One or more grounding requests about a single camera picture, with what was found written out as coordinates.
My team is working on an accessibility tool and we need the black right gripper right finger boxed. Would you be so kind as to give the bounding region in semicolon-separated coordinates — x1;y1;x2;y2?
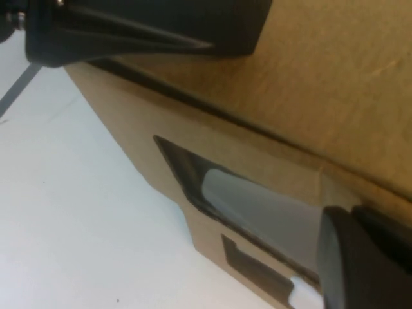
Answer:
351;204;412;274

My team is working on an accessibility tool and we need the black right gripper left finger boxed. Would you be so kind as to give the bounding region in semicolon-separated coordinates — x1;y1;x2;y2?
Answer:
316;205;412;309

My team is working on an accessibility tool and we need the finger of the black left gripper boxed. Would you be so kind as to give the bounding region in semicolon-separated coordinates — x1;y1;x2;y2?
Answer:
96;0;273;59

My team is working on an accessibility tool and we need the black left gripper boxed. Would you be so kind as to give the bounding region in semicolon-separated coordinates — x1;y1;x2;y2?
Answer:
0;0;214;68

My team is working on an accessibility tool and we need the brown cardboard shoe box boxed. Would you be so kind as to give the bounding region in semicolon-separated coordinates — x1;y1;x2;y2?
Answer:
64;0;412;309

